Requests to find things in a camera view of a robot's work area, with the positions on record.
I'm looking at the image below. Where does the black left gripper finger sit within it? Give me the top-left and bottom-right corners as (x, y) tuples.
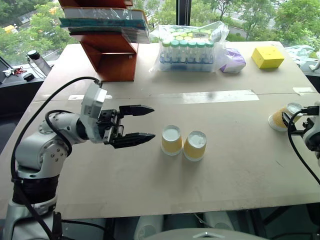
(109, 132), (157, 150)
(118, 104), (155, 118)

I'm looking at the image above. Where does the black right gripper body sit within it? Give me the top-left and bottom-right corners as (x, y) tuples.
(291, 115), (317, 137)

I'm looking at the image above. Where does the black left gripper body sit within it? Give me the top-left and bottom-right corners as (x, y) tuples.
(96, 108), (125, 146)

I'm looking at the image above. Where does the yellow paper cup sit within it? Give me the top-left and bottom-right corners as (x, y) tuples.
(182, 130), (208, 162)
(267, 102), (305, 133)
(160, 124), (184, 156)

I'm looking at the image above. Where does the orange wooden shelf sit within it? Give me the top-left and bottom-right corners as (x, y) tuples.
(57, 0), (140, 83)

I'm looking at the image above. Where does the small white object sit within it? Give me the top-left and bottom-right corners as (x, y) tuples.
(309, 59), (320, 73)

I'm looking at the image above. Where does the yellow box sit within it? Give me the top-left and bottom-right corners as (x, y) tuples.
(251, 45), (286, 70)

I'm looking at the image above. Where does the blue tube rack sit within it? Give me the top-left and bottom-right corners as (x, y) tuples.
(159, 51), (216, 73)

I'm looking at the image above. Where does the crumpled clear plastic bag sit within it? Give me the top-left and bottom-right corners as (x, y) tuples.
(284, 44), (320, 64)

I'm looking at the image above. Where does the teal capped sample tube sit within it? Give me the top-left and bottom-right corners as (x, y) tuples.
(196, 41), (206, 64)
(170, 39), (181, 63)
(178, 39), (189, 63)
(161, 40), (172, 63)
(204, 41), (215, 64)
(187, 41), (198, 64)

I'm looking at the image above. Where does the plastic wrapped dark book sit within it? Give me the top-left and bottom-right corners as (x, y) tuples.
(67, 25), (152, 45)

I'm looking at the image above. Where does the purple white packet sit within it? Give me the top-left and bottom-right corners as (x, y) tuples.
(219, 47), (247, 74)

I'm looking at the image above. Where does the green capped tube pack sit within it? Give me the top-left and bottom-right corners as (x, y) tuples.
(159, 24), (216, 43)

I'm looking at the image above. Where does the grey rounded shape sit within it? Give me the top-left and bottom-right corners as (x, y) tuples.
(202, 211), (236, 231)
(133, 214), (165, 240)

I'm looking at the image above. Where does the teal book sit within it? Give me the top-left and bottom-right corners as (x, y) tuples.
(58, 16), (148, 29)

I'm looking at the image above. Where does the black capped water bottle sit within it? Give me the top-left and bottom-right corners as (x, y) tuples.
(26, 49), (55, 77)

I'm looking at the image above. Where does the black side table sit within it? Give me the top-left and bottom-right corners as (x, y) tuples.
(0, 56), (49, 119)

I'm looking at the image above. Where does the pack of green-capped bottles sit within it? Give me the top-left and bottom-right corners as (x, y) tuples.
(148, 20), (231, 74)

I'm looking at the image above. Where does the plastic wrapped white book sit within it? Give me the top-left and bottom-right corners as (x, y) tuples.
(61, 6), (149, 21)

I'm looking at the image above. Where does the silver robot torso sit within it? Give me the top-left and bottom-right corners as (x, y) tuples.
(141, 227), (271, 240)

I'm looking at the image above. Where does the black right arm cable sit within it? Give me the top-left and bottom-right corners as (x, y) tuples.
(287, 105), (320, 187)

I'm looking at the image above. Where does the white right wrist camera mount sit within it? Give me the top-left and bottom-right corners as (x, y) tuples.
(302, 100), (320, 153)

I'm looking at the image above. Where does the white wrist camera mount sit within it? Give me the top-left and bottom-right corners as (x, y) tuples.
(80, 81), (109, 144)
(302, 100), (320, 153)

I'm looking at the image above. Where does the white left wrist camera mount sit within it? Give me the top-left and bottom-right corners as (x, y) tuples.
(80, 81), (109, 144)

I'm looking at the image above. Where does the short black left arm cable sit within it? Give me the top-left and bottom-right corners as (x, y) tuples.
(44, 109), (74, 157)

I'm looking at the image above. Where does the long black left arm cable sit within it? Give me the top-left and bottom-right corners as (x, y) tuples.
(10, 76), (104, 240)

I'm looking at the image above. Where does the black window frame post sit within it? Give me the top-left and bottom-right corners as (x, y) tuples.
(175, 0), (193, 26)

